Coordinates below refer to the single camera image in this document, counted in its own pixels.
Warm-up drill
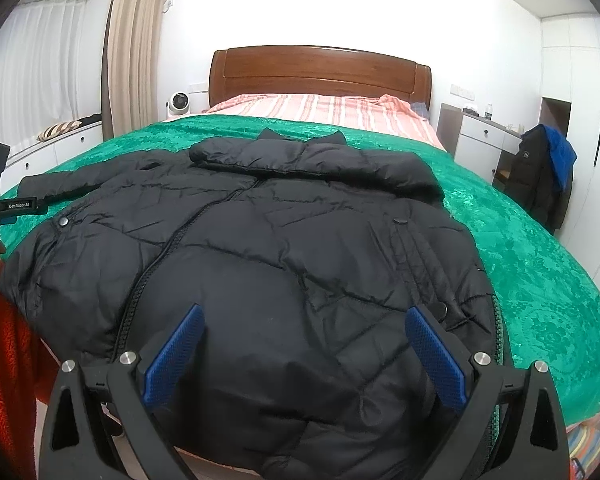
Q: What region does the pink plaid bed sheet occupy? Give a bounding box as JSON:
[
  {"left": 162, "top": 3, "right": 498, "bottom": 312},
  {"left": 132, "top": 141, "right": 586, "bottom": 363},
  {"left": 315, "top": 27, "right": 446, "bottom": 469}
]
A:
[{"left": 208, "top": 93, "right": 445, "bottom": 151}]

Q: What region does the white bedside table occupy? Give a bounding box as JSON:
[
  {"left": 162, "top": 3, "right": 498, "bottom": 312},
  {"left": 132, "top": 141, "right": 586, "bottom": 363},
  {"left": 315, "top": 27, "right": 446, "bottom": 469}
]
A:
[{"left": 437, "top": 104, "right": 521, "bottom": 184}]

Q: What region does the striped cushion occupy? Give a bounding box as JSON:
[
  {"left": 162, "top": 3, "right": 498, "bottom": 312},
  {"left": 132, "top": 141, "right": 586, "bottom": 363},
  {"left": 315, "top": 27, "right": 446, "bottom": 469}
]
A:
[{"left": 36, "top": 120, "right": 83, "bottom": 142}]

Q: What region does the white wardrobe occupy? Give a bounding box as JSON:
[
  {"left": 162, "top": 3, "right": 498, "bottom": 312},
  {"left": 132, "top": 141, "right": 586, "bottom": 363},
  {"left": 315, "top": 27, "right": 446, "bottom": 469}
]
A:
[{"left": 541, "top": 14, "right": 600, "bottom": 290}]

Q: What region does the beige curtain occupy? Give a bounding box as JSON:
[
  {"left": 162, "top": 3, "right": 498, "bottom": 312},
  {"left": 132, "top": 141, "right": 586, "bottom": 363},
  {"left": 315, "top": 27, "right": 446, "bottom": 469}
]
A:
[{"left": 100, "top": 0, "right": 166, "bottom": 140}]

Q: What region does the white low drawer cabinet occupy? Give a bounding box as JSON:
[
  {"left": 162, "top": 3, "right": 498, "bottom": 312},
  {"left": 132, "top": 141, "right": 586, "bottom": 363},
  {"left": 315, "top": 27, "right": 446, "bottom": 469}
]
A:
[{"left": 0, "top": 122, "right": 102, "bottom": 196}]

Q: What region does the black puffer jacket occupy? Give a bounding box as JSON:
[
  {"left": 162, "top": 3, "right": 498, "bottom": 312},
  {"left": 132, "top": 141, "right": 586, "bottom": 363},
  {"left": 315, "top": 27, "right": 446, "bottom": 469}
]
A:
[{"left": 0, "top": 134, "right": 498, "bottom": 479}]

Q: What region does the green patterned bedspread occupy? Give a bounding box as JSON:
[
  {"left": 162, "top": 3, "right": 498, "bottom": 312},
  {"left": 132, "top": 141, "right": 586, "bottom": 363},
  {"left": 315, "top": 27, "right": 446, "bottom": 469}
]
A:
[{"left": 0, "top": 114, "right": 600, "bottom": 428}]

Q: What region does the orange fleece garment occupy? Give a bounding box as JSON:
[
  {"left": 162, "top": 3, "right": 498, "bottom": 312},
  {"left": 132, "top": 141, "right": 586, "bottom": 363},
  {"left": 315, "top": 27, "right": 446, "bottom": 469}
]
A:
[{"left": 0, "top": 294, "right": 58, "bottom": 479}]

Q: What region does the black and blue hanging jacket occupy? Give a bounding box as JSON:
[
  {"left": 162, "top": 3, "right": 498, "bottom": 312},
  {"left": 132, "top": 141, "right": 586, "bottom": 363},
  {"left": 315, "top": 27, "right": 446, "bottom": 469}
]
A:
[{"left": 504, "top": 124, "right": 578, "bottom": 235}]

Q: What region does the white round fan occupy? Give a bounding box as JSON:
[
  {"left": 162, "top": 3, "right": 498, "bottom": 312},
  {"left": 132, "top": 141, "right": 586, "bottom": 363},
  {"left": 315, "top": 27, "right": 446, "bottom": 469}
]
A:
[{"left": 166, "top": 92, "right": 189, "bottom": 116}]

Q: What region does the brown wooden headboard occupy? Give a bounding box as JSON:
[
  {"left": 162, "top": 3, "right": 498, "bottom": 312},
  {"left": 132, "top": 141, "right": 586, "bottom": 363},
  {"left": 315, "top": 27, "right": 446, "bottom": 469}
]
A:
[{"left": 208, "top": 46, "right": 432, "bottom": 106}]

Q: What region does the colourful striped floor mat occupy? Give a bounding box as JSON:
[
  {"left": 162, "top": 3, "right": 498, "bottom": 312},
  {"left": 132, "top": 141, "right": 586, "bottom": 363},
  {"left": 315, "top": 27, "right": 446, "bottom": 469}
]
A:
[{"left": 567, "top": 411, "right": 600, "bottom": 480}]

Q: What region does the white sheer curtain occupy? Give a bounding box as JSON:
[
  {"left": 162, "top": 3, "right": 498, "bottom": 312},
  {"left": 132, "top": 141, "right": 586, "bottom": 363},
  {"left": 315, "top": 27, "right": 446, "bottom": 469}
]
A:
[{"left": 0, "top": 0, "right": 86, "bottom": 151}]

